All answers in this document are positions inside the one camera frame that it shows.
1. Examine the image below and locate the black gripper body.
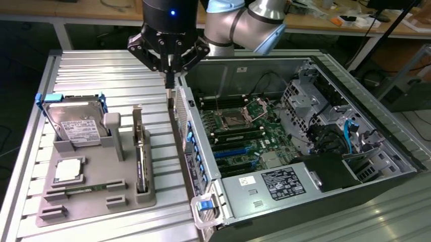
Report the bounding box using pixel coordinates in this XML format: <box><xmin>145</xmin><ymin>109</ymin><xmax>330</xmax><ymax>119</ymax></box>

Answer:
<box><xmin>140</xmin><ymin>0</ymin><xmax>200</xmax><ymax>55</ymax></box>

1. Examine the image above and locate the black graphics card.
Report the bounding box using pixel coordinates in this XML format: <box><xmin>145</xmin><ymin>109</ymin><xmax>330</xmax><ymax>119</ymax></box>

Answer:
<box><xmin>132</xmin><ymin>104</ymin><xmax>152</xmax><ymax>195</ymax></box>

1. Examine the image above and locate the open metal socket cover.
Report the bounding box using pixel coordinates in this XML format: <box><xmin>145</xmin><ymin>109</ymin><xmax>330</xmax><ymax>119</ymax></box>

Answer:
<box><xmin>242</xmin><ymin>97</ymin><xmax>272</xmax><ymax>119</ymax></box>

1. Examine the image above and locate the CPU socket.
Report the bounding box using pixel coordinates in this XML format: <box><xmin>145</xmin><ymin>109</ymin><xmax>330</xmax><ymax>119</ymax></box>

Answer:
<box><xmin>218</xmin><ymin>110</ymin><xmax>249</xmax><ymax>128</ymax></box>

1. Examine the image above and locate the silver perforated disk bay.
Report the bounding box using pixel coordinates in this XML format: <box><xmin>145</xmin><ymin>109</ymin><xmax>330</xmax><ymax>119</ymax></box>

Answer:
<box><xmin>280</xmin><ymin>78</ymin><xmax>325</xmax><ymax>122</ymax></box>

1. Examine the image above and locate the black installed RAM stick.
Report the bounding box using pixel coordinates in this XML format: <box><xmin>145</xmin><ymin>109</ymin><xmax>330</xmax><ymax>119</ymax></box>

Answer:
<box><xmin>209</xmin><ymin>129</ymin><xmax>266</xmax><ymax>146</ymax></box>

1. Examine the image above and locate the blue expansion slot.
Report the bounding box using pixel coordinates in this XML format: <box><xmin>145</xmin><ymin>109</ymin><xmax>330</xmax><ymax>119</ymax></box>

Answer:
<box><xmin>213</xmin><ymin>148</ymin><xmax>252</xmax><ymax>159</ymax></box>

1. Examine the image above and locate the green motherboard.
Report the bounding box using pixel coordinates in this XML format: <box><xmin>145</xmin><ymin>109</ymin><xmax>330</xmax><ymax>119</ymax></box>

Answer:
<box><xmin>197</xmin><ymin>97</ymin><xmax>300</xmax><ymax>178</ymax></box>

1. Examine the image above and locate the white orange bench device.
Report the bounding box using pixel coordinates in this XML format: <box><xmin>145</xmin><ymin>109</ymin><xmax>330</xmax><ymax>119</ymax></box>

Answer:
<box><xmin>330</xmin><ymin>15</ymin><xmax>381</xmax><ymax>28</ymax></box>

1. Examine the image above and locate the black expansion slot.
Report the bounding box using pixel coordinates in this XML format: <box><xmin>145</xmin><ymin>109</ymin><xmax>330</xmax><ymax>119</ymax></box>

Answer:
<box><xmin>216</xmin><ymin>161</ymin><xmax>253</xmax><ymax>175</ymax></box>

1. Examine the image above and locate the grey plastic parts rack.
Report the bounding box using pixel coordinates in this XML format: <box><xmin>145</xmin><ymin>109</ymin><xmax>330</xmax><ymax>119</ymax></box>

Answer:
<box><xmin>34</xmin><ymin>112</ymin><xmax>158</xmax><ymax>227</ymax></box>

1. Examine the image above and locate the silver CPU chip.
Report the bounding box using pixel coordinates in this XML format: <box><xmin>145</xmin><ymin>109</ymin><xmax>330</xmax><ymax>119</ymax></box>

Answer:
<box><xmin>53</xmin><ymin>160</ymin><xmax>83</xmax><ymax>184</ymax></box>

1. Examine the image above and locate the black monitor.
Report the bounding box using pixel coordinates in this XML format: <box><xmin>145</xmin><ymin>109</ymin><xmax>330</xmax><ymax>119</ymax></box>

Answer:
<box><xmin>365</xmin><ymin>0</ymin><xmax>421</xmax><ymax>11</ymax></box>

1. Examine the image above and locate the green RAM stick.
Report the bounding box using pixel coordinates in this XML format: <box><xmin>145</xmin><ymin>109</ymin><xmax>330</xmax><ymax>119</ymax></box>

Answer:
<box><xmin>62</xmin><ymin>184</ymin><xmax>107</xmax><ymax>194</ymax></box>

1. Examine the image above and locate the black slanted stand pole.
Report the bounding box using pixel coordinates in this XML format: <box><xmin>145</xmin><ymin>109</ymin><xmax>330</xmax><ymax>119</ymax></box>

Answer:
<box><xmin>342</xmin><ymin>0</ymin><xmax>422</xmax><ymax>70</ymax></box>

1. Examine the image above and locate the black plastic shroud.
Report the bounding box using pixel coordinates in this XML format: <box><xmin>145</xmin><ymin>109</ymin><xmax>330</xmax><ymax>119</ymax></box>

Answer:
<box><xmin>290</xmin><ymin>152</ymin><xmax>360</xmax><ymax>194</ymax></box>

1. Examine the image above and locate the silver power supply unit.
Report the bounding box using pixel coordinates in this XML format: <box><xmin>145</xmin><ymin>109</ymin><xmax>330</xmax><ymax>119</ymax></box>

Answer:
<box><xmin>220</xmin><ymin>162</ymin><xmax>324</xmax><ymax>219</ymax></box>

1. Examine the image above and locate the dark grey cabinet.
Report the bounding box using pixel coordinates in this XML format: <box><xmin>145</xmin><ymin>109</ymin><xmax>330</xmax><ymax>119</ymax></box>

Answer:
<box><xmin>380</xmin><ymin>77</ymin><xmax>431</xmax><ymax>113</ymax></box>

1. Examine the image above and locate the open black silver PC case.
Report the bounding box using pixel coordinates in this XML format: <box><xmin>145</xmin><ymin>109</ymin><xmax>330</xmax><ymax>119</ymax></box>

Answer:
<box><xmin>166</xmin><ymin>55</ymin><xmax>426</xmax><ymax>242</ymax></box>

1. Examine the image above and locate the wooden workbench white frame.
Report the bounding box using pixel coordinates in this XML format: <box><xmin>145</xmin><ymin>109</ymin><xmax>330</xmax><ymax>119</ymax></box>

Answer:
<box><xmin>0</xmin><ymin>0</ymin><xmax>431</xmax><ymax>73</ymax></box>

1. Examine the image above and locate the hard disk in blue bracket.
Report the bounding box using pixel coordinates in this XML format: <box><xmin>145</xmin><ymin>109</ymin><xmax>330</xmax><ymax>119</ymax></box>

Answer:
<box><xmin>34</xmin><ymin>92</ymin><xmax>109</xmax><ymax>148</ymax></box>

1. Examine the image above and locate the blue data wire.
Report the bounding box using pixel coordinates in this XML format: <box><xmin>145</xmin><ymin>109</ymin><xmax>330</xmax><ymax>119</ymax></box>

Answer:
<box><xmin>342</xmin><ymin>119</ymin><xmax>357</xmax><ymax>154</ymax></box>

